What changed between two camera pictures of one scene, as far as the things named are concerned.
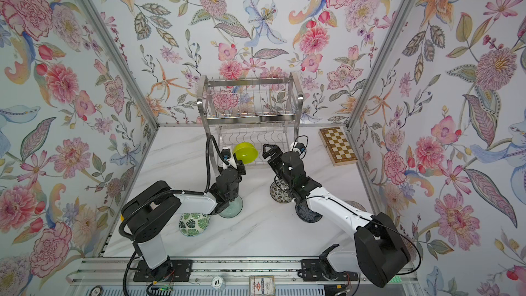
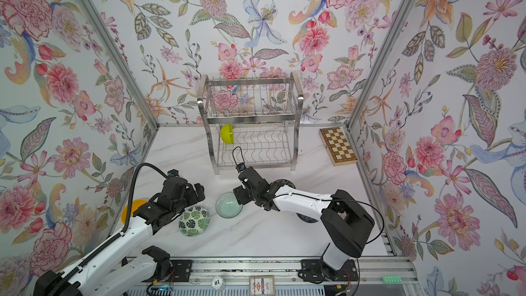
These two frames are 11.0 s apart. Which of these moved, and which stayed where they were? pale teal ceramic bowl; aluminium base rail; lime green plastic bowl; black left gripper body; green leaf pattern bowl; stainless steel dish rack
Moved: black left gripper body; lime green plastic bowl
Stayed: aluminium base rail; stainless steel dish rack; pale teal ceramic bowl; green leaf pattern bowl
